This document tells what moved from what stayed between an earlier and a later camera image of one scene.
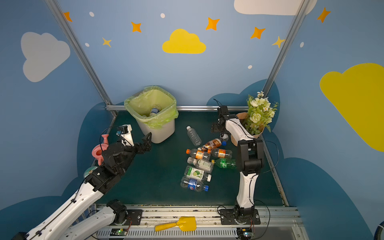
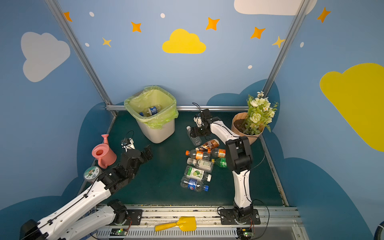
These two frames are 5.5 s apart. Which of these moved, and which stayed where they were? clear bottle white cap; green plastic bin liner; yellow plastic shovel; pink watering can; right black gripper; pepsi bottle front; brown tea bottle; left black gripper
Moved: left black gripper; right black gripper
Stayed: pink watering can; yellow plastic shovel; pepsi bottle front; clear bottle white cap; green plastic bin liner; brown tea bottle
